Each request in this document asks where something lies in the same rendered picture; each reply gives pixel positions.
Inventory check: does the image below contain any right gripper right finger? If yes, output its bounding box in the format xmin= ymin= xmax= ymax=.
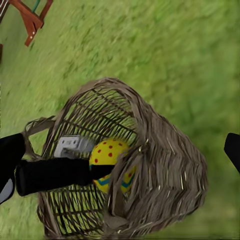
xmin=224 ymin=133 xmax=240 ymax=173

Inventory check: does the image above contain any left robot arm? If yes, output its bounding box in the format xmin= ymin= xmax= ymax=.
xmin=0 ymin=136 xmax=115 ymax=205

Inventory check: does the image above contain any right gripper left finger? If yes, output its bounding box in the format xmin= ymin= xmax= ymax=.
xmin=0 ymin=133 xmax=26 ymax=193

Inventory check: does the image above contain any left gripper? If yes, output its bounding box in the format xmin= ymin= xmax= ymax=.
xmin=41 ymin=157 xmax=115 ymax=191

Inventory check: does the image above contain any wicker basket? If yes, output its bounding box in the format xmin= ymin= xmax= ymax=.
xmin=22 ymin=76 xmax=208 ymax=240

